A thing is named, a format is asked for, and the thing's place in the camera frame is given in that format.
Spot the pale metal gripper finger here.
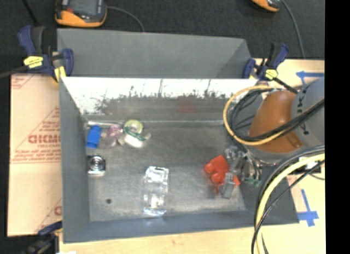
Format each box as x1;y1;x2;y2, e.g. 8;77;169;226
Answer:
220;172;238;199
224;146;243;168

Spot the blue plastic block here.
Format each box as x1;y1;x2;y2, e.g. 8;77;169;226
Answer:
85;125;103;150

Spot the yellow-green tape ring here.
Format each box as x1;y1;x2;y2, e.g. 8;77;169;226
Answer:
123;119;144;136

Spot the grey metal bin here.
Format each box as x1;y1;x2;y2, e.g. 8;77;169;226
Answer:
56;28;299;243

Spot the silver round metal object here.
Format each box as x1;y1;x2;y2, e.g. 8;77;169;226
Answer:
87;154;107;177

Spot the red plastic block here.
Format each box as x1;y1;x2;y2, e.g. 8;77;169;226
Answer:
204;154;242;193

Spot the brown cardboard board, red print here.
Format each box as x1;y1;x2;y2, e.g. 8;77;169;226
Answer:
7;73;64;238

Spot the clear plastic box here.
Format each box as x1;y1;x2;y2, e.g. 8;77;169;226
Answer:
142;165;170;217

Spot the clear purple plastic object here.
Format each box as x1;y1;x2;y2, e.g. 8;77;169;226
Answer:
100;124;124;149

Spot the white and green object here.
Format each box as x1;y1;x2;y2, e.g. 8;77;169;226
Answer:
122;131;151;149

